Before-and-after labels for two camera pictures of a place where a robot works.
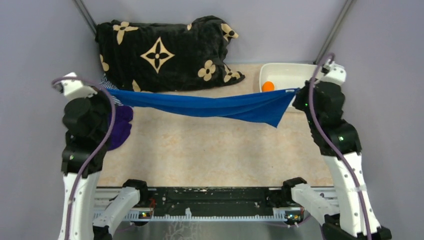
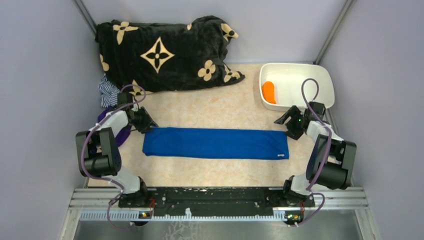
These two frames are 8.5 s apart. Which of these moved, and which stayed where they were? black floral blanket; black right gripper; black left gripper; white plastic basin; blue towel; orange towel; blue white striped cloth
Moved: black left gripper; blue towel; black right gripper
Stayed: black floral blanket; white plastic basin; blue white striped cloth; orange towel
